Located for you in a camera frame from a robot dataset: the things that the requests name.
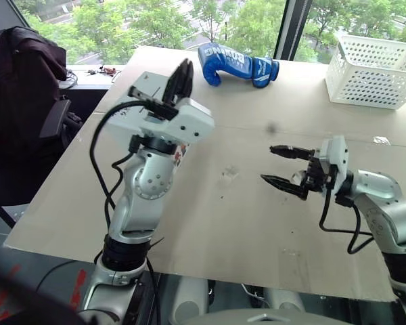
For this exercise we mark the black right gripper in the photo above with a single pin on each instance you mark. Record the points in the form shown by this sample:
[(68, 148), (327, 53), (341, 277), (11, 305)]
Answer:
[(316, 176)]

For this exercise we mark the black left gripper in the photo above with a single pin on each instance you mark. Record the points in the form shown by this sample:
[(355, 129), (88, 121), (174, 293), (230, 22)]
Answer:
[(159, 107)]

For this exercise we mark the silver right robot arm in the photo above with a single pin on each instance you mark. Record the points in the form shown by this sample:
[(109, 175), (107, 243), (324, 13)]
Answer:
[(382, 203)]

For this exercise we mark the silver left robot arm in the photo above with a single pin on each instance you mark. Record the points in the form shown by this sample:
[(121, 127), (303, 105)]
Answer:
[(145, 189)]

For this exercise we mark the blue boxing glove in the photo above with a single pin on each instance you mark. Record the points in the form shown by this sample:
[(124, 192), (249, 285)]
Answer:
[(230, 64)]

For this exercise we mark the small clutter on window sill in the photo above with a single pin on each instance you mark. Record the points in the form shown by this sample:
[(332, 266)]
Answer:
[(101, 71)]

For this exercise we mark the white perforated plastic basket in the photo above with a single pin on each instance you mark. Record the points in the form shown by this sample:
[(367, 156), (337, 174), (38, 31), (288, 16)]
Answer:
[(368, 74)]

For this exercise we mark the black office chair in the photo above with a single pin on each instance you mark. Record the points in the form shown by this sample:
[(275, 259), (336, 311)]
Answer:
[(55, 116)]

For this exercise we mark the grey rounded robot leg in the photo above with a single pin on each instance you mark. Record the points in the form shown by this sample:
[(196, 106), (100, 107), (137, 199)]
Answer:
[(284, 299), (189, 299)]

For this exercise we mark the grey robot waist cover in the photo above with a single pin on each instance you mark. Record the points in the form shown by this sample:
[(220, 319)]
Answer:
[(257, 318)]

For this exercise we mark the dark jacket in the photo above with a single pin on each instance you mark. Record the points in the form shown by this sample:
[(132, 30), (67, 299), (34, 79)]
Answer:
[(17, 74)]

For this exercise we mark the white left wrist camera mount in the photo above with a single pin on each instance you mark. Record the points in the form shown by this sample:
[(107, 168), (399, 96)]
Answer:
[(186, 122)]

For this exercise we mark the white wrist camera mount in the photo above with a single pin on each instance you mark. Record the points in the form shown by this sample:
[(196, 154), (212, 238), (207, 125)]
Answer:
[(338, 155), (186, 122)]

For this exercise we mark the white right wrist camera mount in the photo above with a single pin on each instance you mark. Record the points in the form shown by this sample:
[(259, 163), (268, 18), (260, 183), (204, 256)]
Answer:
[(338, 155)]

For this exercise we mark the black window frame post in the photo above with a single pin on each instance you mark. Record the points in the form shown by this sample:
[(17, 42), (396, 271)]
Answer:
[(292, 28)]

